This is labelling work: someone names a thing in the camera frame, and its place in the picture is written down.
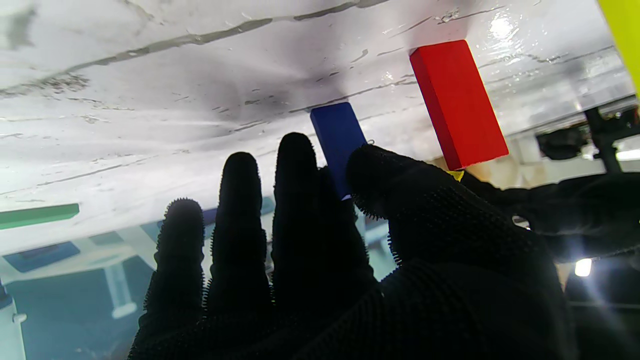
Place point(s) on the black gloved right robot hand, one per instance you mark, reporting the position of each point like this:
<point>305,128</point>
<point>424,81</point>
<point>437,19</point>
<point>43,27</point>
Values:
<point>440,280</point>

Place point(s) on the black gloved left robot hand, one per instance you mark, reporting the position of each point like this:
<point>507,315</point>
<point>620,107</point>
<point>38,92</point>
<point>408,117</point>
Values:
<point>580,215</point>

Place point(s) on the red domino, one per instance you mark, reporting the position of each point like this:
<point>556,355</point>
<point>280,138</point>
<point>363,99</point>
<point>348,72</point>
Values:
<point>457,102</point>

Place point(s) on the blue domino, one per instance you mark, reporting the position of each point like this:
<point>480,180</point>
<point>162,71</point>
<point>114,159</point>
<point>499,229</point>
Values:
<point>337,137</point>

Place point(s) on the yellow domino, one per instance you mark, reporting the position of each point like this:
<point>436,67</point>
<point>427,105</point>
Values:
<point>625,35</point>

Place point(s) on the green domino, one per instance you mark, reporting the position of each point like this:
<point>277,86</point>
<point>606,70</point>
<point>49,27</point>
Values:
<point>37,215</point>

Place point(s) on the printed laboratory backdrop banner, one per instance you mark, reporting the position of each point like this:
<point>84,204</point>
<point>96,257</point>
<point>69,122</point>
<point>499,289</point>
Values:
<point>75,295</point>

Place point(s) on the black left wrist camera bracket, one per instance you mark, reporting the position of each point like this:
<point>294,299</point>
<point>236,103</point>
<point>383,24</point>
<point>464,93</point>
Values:
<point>595,135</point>

